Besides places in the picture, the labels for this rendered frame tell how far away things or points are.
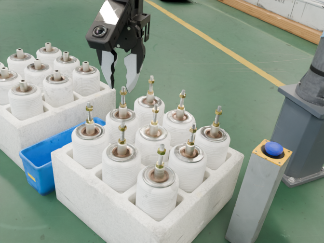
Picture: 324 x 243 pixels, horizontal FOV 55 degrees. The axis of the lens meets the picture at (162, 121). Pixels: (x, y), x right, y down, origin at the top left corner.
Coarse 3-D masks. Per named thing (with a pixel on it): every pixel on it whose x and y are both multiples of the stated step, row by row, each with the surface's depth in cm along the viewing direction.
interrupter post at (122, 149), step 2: (126, 142) 75; (118, 144) 74; (120, 144) 74; (124, 144) 74; (126, 144) 75; (118, 146) 75; (120, 146) 74; (122, 146) 74; (124, 146) 74; (126, 146) 75; (118, 148) 75; (120, 148) 75; (122, 148) 74; (124, 148) 75; (126, 148) 76; (118, 150) 75; (120, 150) 75; (122, 150) 75; (124, 150) 75; (118, 152) 76; (120, 152) 75; (122, 152) 75; (124, 152) 75; (120, 154) 75; (122, 154) 75; (124, 154) 76
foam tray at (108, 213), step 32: (64, 160) 83; (64, 192) 89; (96, 192) 76; (128, 192) 75; (192, 192) 77; (224, 192) 91; (96, 224) 83; (128, 224) 72; (160, 224) 68; (192, 224) 80
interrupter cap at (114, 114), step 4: (116, 108) 92; (128, 108) 93; (112, 112) 91; (116, 112) 91; (128, 112) 92; (132, 112) 92; (112, 116) 89; (116, 116) 89; (128, 116) 90; (132, 116) 90; (116, 120) 87; (120, 120) 88; (124, 120) 88; (128, 120) 88; (132, 120) 88
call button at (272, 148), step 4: (268, 144) 71; (272, 144) 71; (276, 144) 71; (268, 148) 70; (272, 148) 70; (276, 148) 70; (280, 148) 70; (268, 152) 71; (272, 152) 70; (276, 152) 69; (280, 152) 70
